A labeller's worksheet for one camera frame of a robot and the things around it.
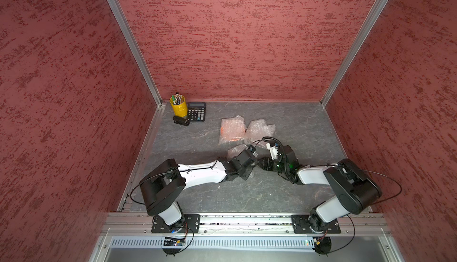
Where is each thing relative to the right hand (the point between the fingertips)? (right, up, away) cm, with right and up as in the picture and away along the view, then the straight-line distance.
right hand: (257, 164), depth 90 cm
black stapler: (-45, +23, +18) cm, 53 cm away
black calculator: (-37, +28, +23) cm, 52 cm away
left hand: (-7, -1, -4) cm, 8 cm away
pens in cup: (-45, +35, +10) cm, 58 cm away
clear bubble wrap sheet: (-12, +5, -26) cm, 29 cm away
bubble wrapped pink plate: (+2, +17, +13) cm, 22 cm away
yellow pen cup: (-46, +29, +17) cm, 57 cm away
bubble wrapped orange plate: (-13, +18, +13) cm, 26 cm away
